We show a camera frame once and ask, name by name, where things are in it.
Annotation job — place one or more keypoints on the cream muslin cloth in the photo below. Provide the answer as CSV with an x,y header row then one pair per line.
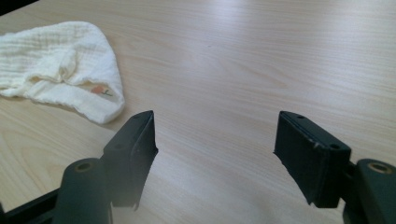
x,y
56,65

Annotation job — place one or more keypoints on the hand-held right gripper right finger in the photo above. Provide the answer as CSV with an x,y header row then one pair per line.
x,y
311,161

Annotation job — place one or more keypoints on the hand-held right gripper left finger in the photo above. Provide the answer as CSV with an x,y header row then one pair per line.
x,y
130,155

